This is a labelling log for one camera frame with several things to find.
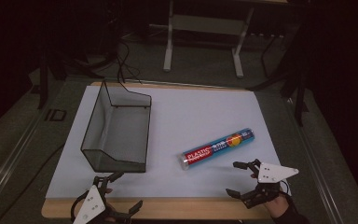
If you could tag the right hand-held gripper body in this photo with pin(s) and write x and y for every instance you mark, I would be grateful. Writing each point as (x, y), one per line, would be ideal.
(273, 174)

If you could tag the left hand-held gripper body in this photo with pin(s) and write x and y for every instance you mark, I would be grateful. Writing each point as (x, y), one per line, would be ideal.
(91, 203)

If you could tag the blue plastic wrap roll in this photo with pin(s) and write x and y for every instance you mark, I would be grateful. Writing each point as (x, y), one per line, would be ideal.
(218, 148)

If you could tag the person's left hand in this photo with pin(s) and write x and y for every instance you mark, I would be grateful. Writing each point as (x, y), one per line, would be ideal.
(109, 214)

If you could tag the person's right hand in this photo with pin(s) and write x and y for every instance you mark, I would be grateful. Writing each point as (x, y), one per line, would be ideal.
(276, 207)

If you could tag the white table mat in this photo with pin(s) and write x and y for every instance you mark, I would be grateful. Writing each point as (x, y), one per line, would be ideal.
(192, 112)

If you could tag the black stand leg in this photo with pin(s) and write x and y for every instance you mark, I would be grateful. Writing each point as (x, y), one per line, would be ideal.
(300, 99)
(43, 81)

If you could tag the metal floor rail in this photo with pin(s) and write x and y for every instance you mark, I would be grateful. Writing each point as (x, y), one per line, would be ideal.
(9, 158)
(315, 161)

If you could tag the white metal stand frame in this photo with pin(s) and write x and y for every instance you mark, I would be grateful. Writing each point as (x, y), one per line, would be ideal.
(205, 25)

